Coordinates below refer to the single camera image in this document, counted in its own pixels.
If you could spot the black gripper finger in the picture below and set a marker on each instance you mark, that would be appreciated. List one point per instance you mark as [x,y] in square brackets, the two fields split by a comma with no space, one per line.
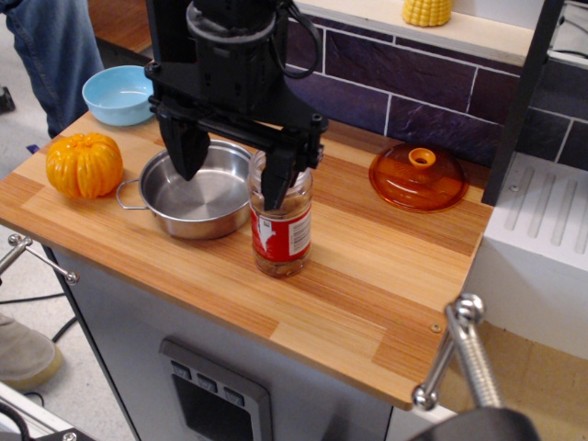
[186,143]
[281,172]

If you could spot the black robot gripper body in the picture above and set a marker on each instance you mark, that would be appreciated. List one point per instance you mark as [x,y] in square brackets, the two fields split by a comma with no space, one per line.
[237,88]

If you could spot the clear almond jar red label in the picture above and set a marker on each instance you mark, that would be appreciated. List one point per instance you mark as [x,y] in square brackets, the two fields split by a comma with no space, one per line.
[281,238]

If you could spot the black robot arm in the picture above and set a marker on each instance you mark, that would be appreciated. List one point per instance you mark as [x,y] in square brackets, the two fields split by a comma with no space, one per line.
[172,41]

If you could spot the stainless steel pot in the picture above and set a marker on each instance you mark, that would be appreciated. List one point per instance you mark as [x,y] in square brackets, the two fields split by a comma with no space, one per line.
[211,205]

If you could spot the orange glass pot lid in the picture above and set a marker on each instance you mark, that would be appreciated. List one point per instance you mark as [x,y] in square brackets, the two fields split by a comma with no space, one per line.
[418,178]

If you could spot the light blue bowl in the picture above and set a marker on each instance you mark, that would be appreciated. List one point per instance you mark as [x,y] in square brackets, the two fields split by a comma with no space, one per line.
[119,96]

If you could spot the orange toy pumpkin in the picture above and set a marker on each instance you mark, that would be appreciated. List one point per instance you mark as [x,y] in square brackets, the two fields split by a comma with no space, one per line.
[84,165]

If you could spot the person leg in jeans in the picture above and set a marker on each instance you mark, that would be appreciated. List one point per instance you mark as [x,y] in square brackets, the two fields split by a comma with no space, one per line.
[57,44]

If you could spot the metal clamp left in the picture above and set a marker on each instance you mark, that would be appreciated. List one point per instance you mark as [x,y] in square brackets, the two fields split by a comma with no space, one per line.
[22,244]

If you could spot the metal clamp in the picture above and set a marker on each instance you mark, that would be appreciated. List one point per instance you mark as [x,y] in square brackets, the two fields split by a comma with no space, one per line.
[490,419]
[22,244]

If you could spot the yellow toy corn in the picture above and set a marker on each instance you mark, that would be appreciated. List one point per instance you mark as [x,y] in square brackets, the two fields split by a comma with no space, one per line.
[427,13]

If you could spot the grey toy oven cabinet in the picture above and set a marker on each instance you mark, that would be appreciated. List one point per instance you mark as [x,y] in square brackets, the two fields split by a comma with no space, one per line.
[179,376]

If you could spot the light wooden shelf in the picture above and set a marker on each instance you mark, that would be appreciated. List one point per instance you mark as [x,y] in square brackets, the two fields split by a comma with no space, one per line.
[495,30]

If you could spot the white toy sink drainer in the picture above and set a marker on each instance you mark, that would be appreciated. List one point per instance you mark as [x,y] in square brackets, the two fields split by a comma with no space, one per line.
[540,219]

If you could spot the metal clamp right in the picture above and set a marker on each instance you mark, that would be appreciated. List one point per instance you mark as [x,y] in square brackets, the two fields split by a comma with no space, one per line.
[490,419]

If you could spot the black shelf post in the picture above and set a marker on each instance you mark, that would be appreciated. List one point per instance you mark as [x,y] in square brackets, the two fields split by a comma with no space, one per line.
[536,58]

